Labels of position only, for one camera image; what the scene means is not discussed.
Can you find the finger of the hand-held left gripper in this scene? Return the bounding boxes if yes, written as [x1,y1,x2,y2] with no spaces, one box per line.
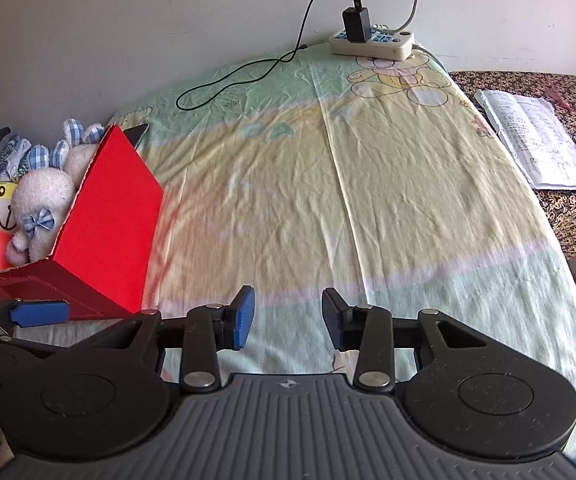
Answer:
[0,292,71,327]

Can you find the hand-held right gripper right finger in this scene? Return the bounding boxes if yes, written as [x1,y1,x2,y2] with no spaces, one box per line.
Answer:
[320,287,506,392]

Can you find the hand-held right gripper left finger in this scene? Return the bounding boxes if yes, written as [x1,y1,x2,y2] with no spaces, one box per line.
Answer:
[85,284,257,393]

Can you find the red cardboard box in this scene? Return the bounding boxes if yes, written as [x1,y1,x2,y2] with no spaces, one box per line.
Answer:
[0,124,165,328]

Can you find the white bunny plush toy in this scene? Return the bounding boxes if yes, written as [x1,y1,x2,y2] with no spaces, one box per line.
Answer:
[8,144,81,266]
[62,117,106,186]

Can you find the desktop with cartoon print sheet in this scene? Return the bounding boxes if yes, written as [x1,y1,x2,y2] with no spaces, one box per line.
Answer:
[108,42,576,471]

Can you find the black smartphone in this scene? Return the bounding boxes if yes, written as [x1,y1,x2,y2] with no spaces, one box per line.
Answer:
[122,122,149,152]

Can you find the stack of printed papers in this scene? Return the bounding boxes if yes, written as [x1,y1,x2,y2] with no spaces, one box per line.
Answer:
[474,89,576,191]

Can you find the white power strip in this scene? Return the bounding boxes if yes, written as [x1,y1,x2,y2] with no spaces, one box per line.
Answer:
[329,27,415,61]

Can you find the black charger adapter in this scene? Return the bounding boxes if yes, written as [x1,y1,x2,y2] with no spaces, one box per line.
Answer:
[343,0,373,43]

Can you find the pink plastic item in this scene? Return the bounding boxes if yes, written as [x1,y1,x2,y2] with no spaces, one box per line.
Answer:
[543,80,575,111]

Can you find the white power strip cord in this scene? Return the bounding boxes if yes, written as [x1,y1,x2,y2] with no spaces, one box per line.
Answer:
[410,42,451,73]

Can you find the black charging cable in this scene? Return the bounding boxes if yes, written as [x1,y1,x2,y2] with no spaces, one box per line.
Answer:
[175,0,363,112]

